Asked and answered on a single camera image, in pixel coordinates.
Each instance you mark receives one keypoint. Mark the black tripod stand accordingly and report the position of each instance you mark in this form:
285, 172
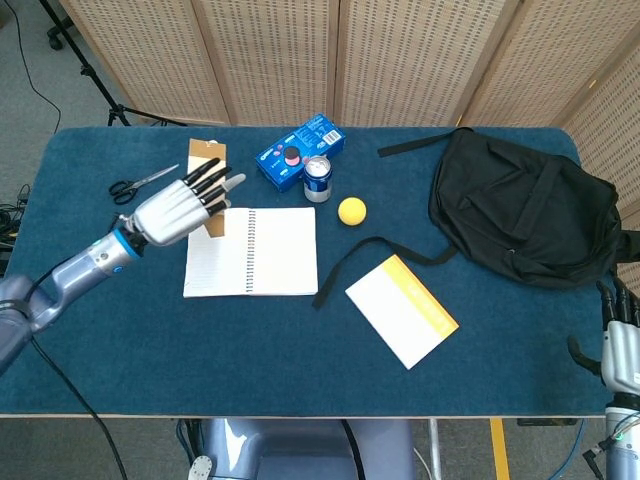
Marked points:
100, 85

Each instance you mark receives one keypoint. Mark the metal table leg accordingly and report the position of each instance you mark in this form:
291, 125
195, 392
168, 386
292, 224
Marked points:
435, 450

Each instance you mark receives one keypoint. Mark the white spiral notebook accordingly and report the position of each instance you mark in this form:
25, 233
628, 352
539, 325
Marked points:
285, 250

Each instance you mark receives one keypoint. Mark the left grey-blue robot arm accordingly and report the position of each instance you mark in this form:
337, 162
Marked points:
65, 285

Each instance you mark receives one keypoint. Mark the wooden wicker folding screen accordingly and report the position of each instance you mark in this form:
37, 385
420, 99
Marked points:
280, 55

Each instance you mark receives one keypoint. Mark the black fabric backpack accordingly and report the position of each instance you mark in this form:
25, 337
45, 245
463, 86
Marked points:
525, 215

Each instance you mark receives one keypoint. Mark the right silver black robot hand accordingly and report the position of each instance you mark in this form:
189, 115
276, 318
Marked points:
620, 350

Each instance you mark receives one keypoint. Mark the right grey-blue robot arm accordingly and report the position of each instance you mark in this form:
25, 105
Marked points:
622, 440

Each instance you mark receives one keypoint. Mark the blue table cloth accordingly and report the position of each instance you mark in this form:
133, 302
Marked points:
225, 350

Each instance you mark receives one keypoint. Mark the blue silver soda can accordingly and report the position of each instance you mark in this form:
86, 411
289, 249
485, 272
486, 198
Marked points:
317, 185

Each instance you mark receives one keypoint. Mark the blue Oreo cookie box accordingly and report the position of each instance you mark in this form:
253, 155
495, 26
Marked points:
300, 150

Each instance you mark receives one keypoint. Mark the grey-blue robot torso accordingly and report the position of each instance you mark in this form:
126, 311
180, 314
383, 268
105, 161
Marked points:
300, 450

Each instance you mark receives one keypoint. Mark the brown cardboard piece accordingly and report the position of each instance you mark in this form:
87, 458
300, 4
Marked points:
204, 151

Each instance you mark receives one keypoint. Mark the yellow foam ball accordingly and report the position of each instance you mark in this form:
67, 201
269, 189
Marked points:
352, 211

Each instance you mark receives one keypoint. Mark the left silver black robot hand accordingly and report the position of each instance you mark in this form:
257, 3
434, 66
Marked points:
167, 215

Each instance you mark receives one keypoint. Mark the white yellow notepad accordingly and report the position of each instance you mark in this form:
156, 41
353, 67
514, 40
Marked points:
395, 310

